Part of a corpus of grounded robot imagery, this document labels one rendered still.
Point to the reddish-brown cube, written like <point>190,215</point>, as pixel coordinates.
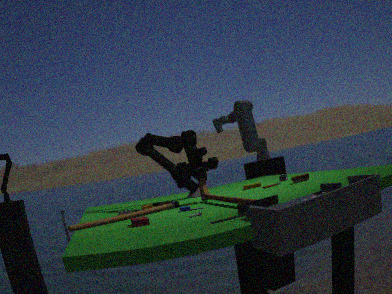
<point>139,221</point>

